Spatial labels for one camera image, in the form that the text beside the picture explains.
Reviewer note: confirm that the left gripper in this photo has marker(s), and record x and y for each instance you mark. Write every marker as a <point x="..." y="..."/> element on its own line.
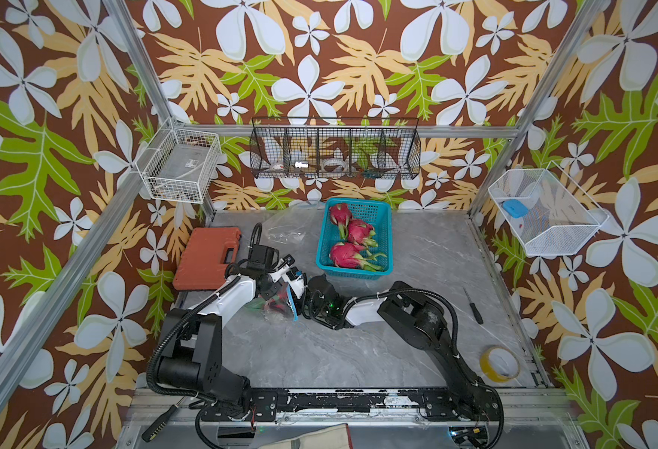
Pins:
<point x="273" y="292"/>

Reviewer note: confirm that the dragon fruit bag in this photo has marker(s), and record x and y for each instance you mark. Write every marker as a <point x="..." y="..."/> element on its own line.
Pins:
<point x="340" y="215"/>
<point x="362" y="233"/>
<point x="278" y="307"/>

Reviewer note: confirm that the clear zip-top bag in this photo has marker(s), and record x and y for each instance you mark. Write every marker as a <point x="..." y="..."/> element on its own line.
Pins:
<point x="293" y="231"/>
<point x="257" y="305"/>

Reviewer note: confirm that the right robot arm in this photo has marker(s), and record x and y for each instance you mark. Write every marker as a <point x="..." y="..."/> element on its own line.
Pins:
<point x="427" y="322"/>

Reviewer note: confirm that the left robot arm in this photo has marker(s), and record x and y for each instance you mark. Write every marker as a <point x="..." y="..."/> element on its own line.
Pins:
<point x="188" y="358"/>

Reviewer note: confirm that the red plastic tool case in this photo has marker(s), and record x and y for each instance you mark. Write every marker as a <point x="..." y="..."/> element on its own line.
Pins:
<point x="205" y="259"/>

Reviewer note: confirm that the teal plastic basket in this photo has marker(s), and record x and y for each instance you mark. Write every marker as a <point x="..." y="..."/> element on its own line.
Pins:
<point x="376" y="213"/>

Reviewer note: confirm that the yellow tape roll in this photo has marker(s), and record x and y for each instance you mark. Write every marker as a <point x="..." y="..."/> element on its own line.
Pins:
<point x="499" y="364"/>

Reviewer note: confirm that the blue sponge in basket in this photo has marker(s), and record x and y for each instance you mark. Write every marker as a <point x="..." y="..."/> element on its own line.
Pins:
<point x="515" y="208"/>

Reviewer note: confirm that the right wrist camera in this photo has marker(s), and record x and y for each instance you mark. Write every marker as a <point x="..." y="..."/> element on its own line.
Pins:
<point x="298" y="283"/>

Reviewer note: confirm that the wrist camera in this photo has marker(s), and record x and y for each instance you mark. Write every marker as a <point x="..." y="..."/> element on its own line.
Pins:
<point x="298" y="283"/>
<point x="286" y="263"/>

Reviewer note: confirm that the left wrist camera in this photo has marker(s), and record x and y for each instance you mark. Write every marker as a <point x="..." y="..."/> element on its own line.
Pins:
<point x="286" y="263"/>

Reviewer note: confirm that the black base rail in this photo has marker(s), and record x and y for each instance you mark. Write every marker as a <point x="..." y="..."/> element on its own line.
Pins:
<point x="362" y="404"/>

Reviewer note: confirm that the black wire wall basket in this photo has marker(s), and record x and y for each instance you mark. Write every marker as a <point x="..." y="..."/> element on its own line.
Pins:
<point x="334" y="148"/>

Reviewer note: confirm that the white wire basket left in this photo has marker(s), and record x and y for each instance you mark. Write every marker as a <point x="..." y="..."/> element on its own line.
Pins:
<point x="178" y="163"/>

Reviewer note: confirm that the white wire basket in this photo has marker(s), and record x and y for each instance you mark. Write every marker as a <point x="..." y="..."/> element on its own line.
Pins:
<point x="563" y="218"/>
<point x="178" y="163"/>

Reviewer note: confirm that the black handled screwdriver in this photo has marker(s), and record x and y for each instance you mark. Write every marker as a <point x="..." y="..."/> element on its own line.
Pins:
<point x="474" y="309"/>

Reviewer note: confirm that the white wire basket right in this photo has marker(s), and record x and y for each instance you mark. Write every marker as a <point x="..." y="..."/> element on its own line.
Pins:
<point x="563" y="218"/>

